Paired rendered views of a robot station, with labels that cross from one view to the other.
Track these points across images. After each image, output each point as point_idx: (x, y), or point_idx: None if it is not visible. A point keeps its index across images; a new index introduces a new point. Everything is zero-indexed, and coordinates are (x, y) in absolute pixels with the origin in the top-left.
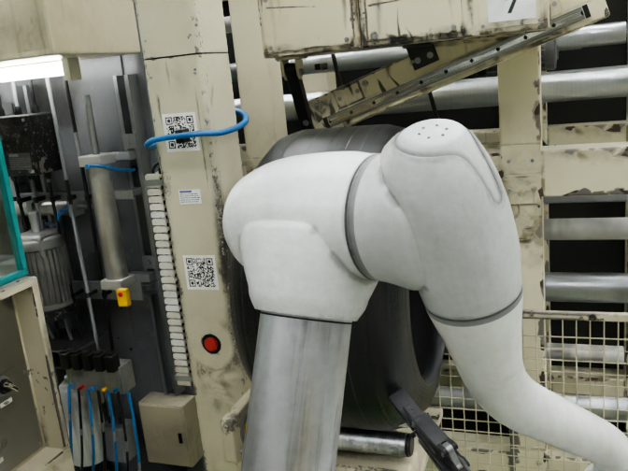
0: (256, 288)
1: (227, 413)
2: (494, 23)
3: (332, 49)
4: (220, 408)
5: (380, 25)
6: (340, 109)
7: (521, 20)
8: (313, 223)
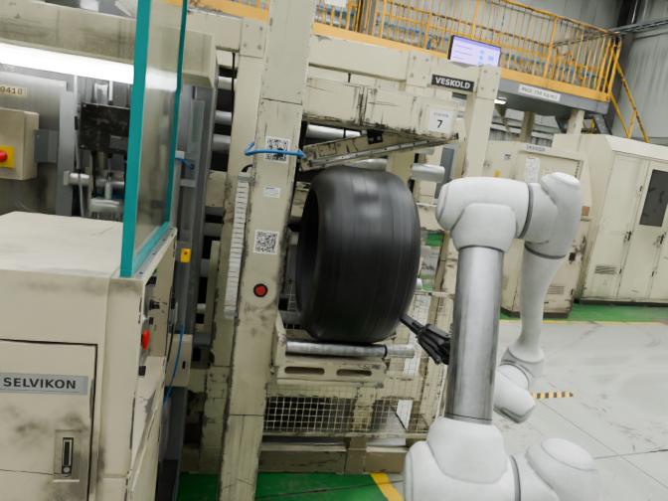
0: (478, 234)
1: (278, 333)
2: (429, 131)
3: (341, 121)
4: (254, 334)
5: (372, 115)
6: (320, 157)
7: (442, 132)
8: (512, 207)
